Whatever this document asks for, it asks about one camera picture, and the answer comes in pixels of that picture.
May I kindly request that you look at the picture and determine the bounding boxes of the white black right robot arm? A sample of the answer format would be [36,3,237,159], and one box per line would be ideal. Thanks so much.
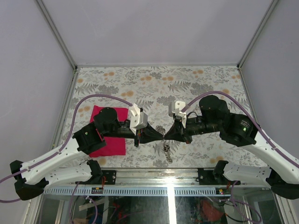
[164,95,299,200]

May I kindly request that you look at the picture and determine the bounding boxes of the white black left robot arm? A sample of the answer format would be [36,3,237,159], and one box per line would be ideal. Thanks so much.
[10,107,164,201]

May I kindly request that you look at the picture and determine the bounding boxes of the pink folded cloth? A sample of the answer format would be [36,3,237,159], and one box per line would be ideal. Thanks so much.
[89,107,128,158]

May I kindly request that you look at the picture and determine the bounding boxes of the floral tablecloth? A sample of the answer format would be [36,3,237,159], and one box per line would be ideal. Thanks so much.
[56,66,264,168]

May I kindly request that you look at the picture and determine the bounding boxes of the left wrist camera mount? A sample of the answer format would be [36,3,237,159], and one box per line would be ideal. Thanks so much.
[129,104,148,135]

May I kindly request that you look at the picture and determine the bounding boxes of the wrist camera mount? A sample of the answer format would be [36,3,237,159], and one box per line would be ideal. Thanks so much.
[129,104,148,135]
[168,101,187,128]

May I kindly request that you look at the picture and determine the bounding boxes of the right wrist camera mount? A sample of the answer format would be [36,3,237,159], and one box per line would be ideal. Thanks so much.
[168,101,187,128]

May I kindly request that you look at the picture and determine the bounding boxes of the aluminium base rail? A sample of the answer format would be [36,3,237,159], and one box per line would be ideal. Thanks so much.
[35,167,257,186]

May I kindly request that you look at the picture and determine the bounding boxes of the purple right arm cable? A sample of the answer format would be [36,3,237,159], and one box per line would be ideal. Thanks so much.
[182,91,299,168]

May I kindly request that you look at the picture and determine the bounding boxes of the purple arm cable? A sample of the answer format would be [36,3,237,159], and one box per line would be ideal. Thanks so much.
[182,91,299,168]
[0,94,135,203]

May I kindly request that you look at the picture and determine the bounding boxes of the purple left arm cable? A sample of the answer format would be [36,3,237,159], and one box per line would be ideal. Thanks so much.
[0,94,135,203]

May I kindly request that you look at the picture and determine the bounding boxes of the aluminium frame posts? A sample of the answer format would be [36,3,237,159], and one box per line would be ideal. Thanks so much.
[35,0,281,70]

